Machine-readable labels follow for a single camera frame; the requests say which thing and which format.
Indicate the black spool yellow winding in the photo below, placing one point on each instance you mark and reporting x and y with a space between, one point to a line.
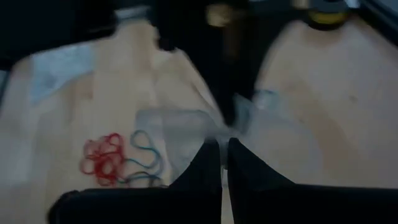
328 17

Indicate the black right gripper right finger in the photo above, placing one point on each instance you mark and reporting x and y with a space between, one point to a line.
311 207

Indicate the teal rubber band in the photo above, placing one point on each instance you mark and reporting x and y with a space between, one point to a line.
140 177
157 155

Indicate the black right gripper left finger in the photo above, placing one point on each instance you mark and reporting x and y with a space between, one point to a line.
140 207

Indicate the clear plastic bag stack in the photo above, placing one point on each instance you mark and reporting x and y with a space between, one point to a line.
59 68

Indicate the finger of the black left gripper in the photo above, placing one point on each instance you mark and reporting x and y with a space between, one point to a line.
248 59
214 68

